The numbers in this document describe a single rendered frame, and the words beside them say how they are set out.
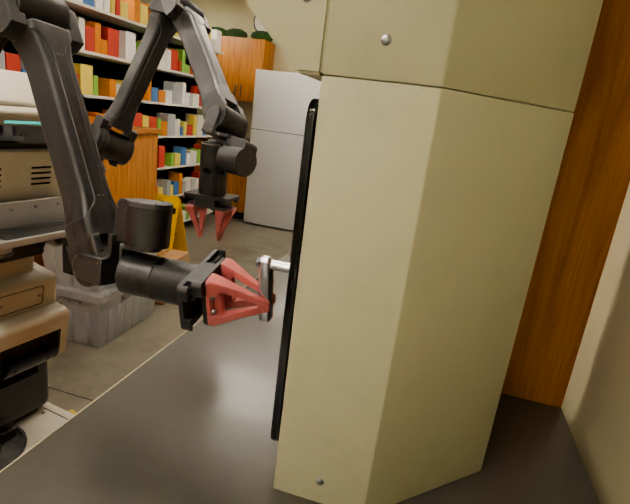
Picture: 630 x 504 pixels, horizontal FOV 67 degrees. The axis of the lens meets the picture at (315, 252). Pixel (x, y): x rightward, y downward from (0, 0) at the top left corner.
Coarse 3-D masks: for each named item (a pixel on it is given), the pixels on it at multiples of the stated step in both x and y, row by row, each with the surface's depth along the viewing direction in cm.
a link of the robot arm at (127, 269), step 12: (120, 252) 61; (132, 252) 62; (144, 252) 60; (156, 252) 61; (120, 264) 60; (132, 264) 60; (144, 264) 60; (156, 264) 61; (120, 276) 60; (132, 276) 60; (144, 276) 59; (120, 288) 61; (132, 288) 60; (144, 288) 60
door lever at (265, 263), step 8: (264, 256) 56; (256, 264) 56; (264, 264) 55; (272, 264) 55; (280, 264) 55; (288, 264) 55; (264, 272) 56; (272, 272) 56; (288, 272) 55; (264, 280) 56; (272, 280) 57; (264, 288) 57; (272, 288) 58; (264, 296) 57; (272, 296) 58; (272, 304) 59; (272, 312) 59; (264, 320) 59
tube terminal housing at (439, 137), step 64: (384, 0) 41; (448, 0) 40; (512, 0) 43; (576, 0) 47; (384, 64) 42; (448, 64) 41; (512, 64) 45; (576, 64) 49; (320, 128) 45; (384, 128) 44; (448, 128) 43; (512, 128) 48; (320, 192) 47; (384, 192) 45; (448, 192) 46; (512, 192) 51; (320, 256) 48; (384, 256) 47; (448, 256) 49; (512, 256) 54; (320, 320) 50; (384, 320) 48; (448, 320) 52; (512, 320) 58; (320, 384) 52; (384, 384) 50; (448, 384) 55; (320, 448) 54; (384, 448) 53; (448, 448) 59
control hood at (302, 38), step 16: (256, 0) 44; (272, 0) 44; (288, 0) 43; (304, 0) 43; (320, 0) 43; (256, 16) 45; (272, 16) 44; (288, 16) 44; (304, 16) 43; (320, 16) 43; (272, 32) 44; (288, 32) 44; (304, 32) 44; (320, 32) 43; (288, 48) 44; (304, 48) 44; (320, 48) 44; (304, 64) 44; (320, 64) 44; (320, 80) 51
